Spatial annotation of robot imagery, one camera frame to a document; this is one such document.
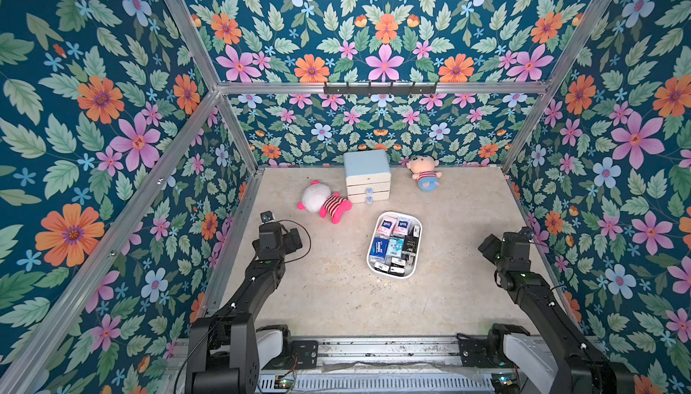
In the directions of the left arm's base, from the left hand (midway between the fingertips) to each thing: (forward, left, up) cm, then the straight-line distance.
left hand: (284, 232), depth 89 cm
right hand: (-10, -69, 0) cm, 70 cm away
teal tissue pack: (-7, -37, -3) cm, 38 cm away
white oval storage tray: (-12, -41, -4) cm, 43 cm away
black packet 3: (-14, -32, -3) cm, 35 cm away
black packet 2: (-7, -42, -2) cm, 43 cm away
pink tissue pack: (+1, -35, -3) cm, 35 cm away
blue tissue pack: (-7, -31, -3) cm, 32 cm away
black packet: (-1, -45, -3) cm, 45 cm away
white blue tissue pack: (0, -40, -3) cm, 40 cm away
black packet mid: (-15, -36, -4) cm, 39 cm away
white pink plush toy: (+16, -10, -2) cm, 19 cm away
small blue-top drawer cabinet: (+19, -30, +5) cm, 36 cm away
